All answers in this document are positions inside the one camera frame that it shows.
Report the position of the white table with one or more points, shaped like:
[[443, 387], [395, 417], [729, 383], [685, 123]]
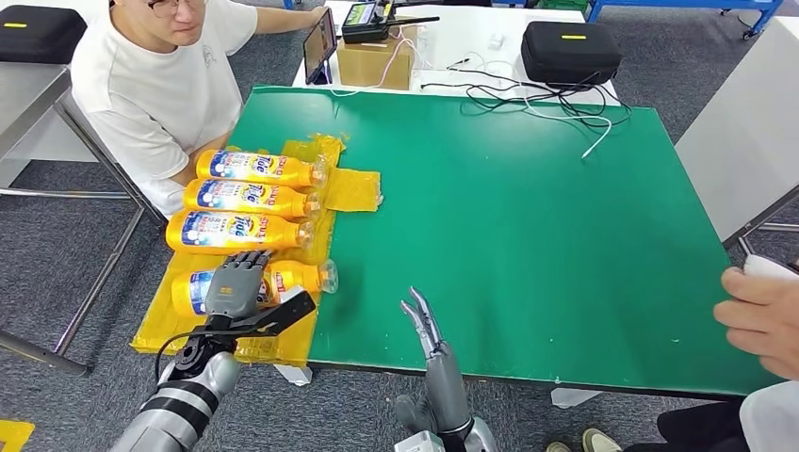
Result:
[[468, 32]]

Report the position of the small white object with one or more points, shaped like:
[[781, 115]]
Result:
[[764, 267]]

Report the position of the person's hand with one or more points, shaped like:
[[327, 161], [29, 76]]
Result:
[[761, 318]]

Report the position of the yellow floor sticker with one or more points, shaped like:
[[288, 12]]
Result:
[[15, 437]]

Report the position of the orange Tide detergent bottle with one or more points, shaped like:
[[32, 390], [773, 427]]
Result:
[[237, 198], [249, 168], [218, 232], [299, 277]]

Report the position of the black remote controller with antenna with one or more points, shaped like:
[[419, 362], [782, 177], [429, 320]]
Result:
[[365, 17]]

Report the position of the person's left hand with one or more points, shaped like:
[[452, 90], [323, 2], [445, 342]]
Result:
[[319, 11]]

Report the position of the grey metal table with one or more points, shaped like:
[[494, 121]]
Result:
[[25, 100]]

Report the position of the white table leg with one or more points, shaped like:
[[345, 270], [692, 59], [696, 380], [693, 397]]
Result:
[[574, 398], [294, 376]]

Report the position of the green plastic crate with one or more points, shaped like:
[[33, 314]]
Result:
[[562, 4]]

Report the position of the small white adapter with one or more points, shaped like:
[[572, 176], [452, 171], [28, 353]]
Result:
[[496, 41]]

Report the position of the person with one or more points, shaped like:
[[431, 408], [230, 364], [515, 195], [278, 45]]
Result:
[[150, 93], [768, 418]]

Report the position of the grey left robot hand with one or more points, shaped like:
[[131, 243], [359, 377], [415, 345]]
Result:
[[237, 287]]

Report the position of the black case with yellow label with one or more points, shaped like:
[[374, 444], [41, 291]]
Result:
[[569, 56], [37, 34]]

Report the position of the black tablet on stand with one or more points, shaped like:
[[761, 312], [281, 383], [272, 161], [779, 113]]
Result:
[[319, 45]]

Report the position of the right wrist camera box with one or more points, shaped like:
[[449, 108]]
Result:
[[418, 444]]

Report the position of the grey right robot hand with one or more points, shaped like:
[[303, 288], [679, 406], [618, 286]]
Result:
[[446, 393]]

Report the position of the blue metal rack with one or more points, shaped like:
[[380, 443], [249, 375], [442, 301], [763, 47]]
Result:
[[593, 7]]

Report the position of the brown cardboard box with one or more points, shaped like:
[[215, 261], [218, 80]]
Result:
[[371, 63]]

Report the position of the yellow taped plastic sheet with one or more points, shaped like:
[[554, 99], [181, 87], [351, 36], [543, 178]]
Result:
[[356, 190]]

